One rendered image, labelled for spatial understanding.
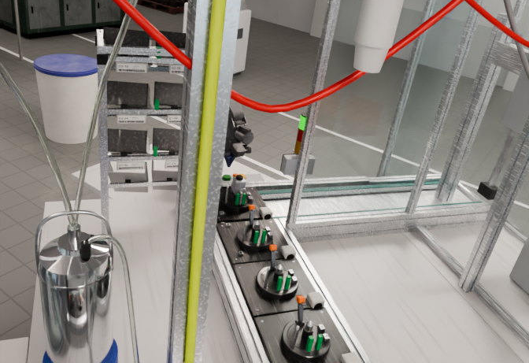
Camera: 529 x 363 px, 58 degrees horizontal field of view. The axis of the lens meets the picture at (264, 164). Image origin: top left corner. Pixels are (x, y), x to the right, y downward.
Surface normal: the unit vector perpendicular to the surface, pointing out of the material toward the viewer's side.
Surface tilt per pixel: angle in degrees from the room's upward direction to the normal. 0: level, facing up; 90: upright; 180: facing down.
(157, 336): 0
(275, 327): 0
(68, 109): 94
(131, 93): 65
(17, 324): 0
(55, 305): 90
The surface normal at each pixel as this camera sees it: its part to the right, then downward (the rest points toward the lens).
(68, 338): 0.07, 0.47
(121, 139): 0.19, 0.06
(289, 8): -0.57, 0.31
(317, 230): 0.32, 0.48
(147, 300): 0.14, -0.88
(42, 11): 0.81, 0.36
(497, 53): -0.94, 0.04
